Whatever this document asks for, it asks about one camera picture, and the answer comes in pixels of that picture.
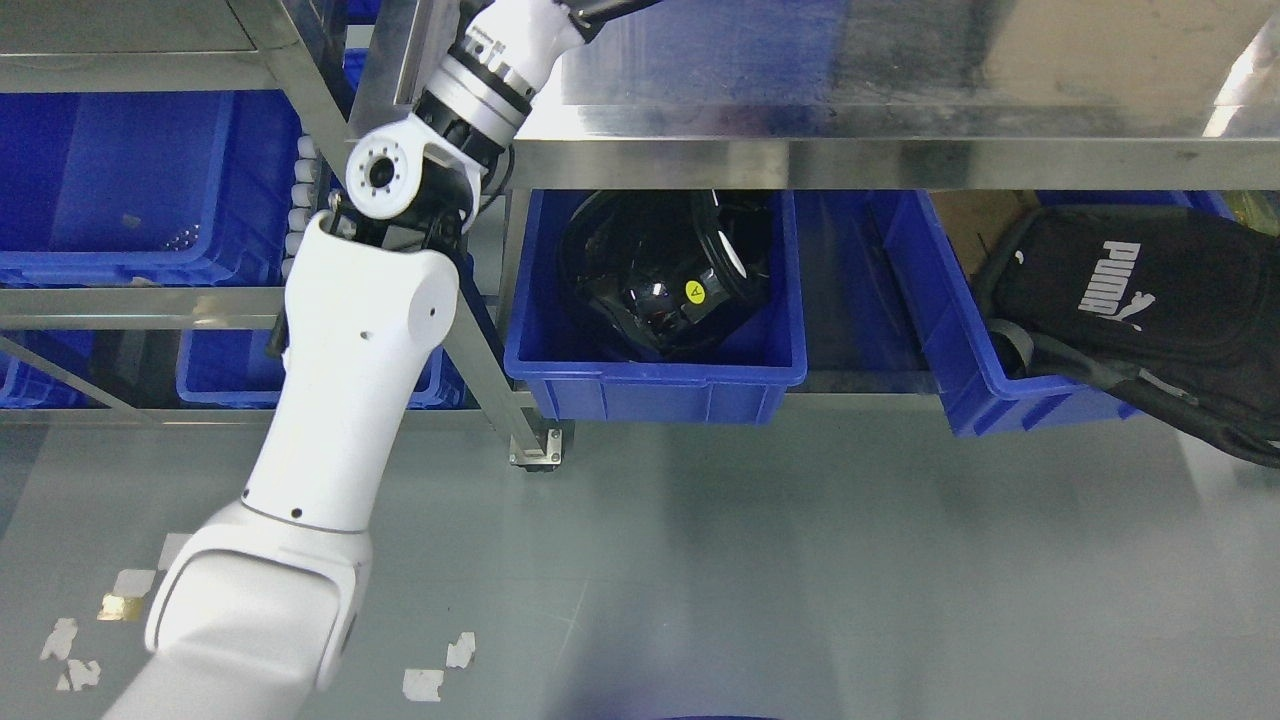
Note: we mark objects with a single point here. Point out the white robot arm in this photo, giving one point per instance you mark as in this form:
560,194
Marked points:
255,612

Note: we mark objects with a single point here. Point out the stainless steel shelf rack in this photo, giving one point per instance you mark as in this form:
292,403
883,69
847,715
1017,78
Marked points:
766,94

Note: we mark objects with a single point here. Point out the blue bin with helmet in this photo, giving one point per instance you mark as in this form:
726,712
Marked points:
742,382

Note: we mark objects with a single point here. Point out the black glossy helmet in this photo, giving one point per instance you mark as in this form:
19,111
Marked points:
665,276

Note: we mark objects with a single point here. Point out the blue bin with bag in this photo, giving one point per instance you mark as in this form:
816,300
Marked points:
977,397

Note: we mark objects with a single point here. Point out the blue bin lower left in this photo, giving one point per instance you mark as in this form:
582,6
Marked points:
234,369

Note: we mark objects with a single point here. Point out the black Puma bag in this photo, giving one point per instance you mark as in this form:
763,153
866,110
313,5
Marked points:
1170,310

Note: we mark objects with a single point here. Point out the blue bin upper left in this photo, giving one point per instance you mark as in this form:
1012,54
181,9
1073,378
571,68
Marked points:
172,188

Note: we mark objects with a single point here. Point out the blue bin far left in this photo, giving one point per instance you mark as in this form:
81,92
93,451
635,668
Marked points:
25,387

